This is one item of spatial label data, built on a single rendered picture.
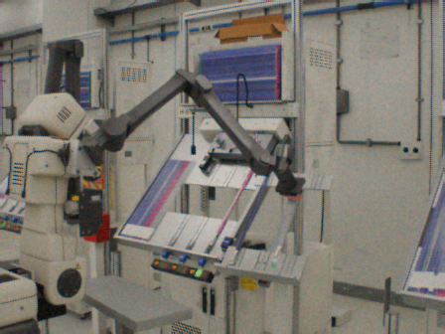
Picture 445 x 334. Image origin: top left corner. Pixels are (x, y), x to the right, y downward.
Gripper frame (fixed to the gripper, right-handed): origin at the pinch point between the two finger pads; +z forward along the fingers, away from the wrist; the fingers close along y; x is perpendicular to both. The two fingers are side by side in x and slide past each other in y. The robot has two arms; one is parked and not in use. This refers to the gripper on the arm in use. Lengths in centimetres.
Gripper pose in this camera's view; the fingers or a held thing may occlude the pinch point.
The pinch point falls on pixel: (297, 198)
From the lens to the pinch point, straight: 207.1
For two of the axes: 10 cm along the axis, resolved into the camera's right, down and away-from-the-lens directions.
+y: -8.3, -0.4, 5.5
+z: 4.1, 6.1, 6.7
